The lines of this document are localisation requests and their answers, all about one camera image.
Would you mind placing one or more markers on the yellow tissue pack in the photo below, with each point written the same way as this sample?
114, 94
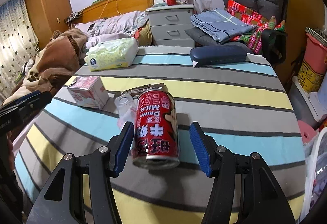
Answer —
112, 55

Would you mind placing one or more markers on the red plaid blanket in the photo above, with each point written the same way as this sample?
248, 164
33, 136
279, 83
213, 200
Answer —
245, 12

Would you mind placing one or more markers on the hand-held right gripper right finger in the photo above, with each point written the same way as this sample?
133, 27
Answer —
201, 147

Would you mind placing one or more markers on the pink plastic stool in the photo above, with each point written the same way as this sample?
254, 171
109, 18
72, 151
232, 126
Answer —
306, 132

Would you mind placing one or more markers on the pink floral quilt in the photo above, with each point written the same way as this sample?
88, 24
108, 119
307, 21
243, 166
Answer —
117, 22

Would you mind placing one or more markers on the person's left forearm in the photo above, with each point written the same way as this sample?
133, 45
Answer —
7, 175

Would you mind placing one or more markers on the navy glasses case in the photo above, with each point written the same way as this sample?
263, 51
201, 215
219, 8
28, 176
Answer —
218, 56

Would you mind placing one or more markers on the white plastic bag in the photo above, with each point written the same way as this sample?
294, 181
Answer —
201, 4

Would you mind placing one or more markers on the yellow patterned tin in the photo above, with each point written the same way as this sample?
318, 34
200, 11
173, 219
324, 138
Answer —
310, 78

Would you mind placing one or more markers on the folded blue cloth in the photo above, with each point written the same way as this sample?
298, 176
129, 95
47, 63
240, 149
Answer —
219, 25

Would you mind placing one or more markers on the grey bedside cabinet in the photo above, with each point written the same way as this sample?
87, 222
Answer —
171, 35

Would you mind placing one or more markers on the pink bucket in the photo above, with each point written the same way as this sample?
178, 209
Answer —
316, 53

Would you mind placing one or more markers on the red cartoon milk can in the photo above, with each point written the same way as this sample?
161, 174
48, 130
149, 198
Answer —
155, 132

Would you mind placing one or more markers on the clear plastic cup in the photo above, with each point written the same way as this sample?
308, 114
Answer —
124, 105

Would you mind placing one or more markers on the pale blue storage box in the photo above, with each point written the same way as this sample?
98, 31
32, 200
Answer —
306, 104

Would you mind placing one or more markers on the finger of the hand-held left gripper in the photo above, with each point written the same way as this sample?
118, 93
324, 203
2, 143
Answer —
28, 104

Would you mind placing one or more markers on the patterned curtain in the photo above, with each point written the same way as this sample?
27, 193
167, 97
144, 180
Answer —
15, 42

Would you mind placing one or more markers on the red mug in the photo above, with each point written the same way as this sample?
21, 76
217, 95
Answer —
170, 0

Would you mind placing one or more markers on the wooden wardrobe with stars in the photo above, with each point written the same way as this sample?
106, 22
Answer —
48, 4

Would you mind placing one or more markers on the white power strip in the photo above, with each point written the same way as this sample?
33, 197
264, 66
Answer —
75, 15

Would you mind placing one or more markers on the brown fleece blanket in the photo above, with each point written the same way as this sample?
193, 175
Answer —
58, 58

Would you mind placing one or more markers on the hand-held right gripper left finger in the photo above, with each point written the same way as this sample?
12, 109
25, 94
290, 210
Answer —
124, 147

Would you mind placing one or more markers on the grey foil wrapper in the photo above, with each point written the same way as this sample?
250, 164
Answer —
143, 89

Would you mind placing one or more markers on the pink milk carton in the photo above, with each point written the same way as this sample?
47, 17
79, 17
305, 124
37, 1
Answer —
89, 93

